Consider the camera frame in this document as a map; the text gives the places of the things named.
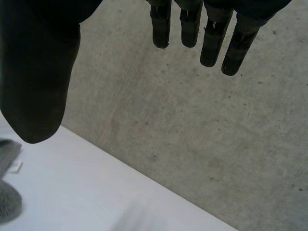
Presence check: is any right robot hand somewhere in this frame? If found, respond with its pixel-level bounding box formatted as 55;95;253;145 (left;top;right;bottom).
0;0;293;145

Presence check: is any grey towel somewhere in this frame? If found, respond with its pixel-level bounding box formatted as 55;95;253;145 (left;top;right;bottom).
0;139;23;223

